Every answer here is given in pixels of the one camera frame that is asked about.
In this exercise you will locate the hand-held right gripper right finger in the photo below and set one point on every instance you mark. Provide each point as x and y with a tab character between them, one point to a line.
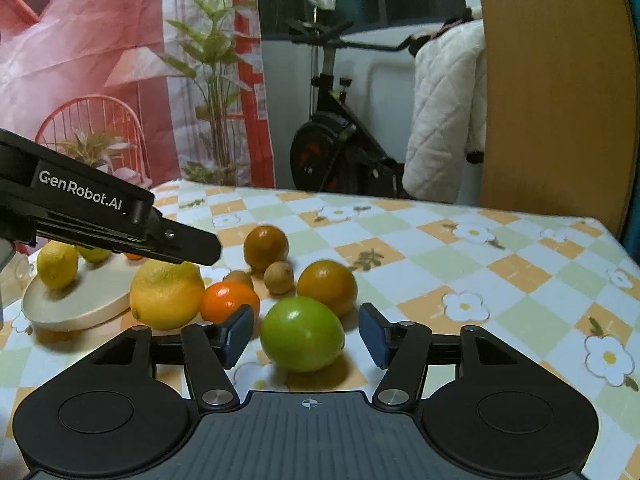
372	337

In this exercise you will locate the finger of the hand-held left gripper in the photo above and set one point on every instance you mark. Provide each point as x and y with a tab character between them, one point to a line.
190	247

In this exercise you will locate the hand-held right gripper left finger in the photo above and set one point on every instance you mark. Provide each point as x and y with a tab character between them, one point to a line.
239	336

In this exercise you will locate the round bright orange fruit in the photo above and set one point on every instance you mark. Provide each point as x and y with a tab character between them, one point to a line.
225	302

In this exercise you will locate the yellow lemon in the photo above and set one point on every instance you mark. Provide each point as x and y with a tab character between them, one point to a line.
57	267
165	297

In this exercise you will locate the small brown longan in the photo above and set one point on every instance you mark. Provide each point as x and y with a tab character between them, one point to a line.
239	278
279	277

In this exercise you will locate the oval bright orange fruit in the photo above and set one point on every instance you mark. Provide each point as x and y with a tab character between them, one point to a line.
132	256

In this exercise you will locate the green round fruit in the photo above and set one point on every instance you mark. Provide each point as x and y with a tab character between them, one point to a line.
300	335

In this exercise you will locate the dark orange round fruit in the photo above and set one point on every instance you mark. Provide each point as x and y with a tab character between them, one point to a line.
327	287
266	248

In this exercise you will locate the cream plate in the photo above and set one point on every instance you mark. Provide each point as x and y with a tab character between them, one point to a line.
75	305

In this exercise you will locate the yellow-green fruit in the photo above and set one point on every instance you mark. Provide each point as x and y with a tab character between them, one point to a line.
95	255

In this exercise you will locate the floral checkered tablecloth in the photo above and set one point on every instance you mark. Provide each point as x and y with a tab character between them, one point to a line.
475	270

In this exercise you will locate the red printed backdrop cloth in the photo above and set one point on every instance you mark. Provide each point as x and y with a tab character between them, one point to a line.
100	35

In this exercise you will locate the black exercise bike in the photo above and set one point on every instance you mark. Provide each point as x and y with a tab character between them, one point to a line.
325	145

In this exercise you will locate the white quilted jacket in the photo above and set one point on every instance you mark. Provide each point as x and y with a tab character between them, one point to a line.
440	125

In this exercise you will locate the wooden board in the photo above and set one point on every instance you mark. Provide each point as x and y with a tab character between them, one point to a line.
550	110

